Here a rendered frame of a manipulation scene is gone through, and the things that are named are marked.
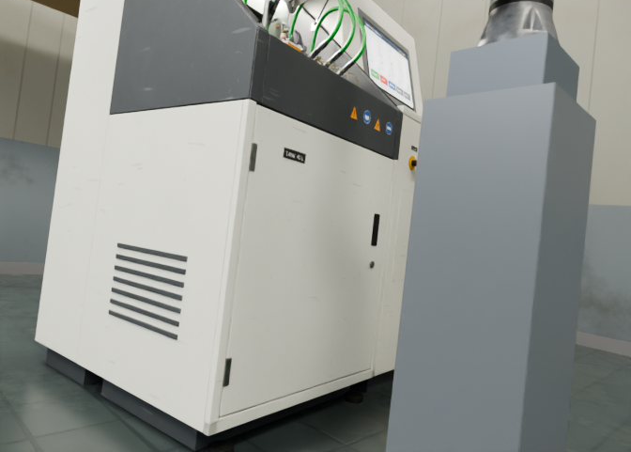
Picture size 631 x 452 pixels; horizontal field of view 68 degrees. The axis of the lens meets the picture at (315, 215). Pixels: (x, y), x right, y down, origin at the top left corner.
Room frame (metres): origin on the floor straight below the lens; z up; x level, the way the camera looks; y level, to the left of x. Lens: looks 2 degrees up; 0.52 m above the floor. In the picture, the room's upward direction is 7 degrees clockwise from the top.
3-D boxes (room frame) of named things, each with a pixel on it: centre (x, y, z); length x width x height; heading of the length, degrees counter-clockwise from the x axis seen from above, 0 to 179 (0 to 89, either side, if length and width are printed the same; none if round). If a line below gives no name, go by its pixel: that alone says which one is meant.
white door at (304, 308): (1.27, -0.04, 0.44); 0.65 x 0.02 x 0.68; 143
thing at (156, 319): (1.44, 0.19, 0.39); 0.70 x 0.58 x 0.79; 143
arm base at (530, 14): (0.89, -0.35, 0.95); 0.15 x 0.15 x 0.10
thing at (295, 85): (1.28, -0.02, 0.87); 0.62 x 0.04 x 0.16; 143
